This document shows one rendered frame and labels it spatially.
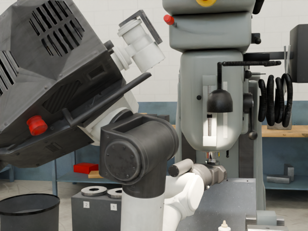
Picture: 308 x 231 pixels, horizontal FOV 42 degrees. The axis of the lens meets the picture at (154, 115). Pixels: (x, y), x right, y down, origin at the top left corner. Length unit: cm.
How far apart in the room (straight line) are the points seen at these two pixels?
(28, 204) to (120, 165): 272
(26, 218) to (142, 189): 224
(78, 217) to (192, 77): 62
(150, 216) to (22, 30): 43
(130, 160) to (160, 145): 8
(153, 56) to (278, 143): 478
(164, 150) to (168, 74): 481
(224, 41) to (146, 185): 55
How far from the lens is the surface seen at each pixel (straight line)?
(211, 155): 130
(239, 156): 170
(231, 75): 122
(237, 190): 171
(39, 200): 341
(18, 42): 77
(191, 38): 119
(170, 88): 557
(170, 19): 107
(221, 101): 108
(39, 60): 73
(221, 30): 118
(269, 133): 474
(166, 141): 79
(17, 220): 301
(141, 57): 89
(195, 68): 122
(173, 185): 111
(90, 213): 139
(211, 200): 171
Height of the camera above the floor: 155
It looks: 6 degrees down
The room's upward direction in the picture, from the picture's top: 1 degrees counter-clockwise
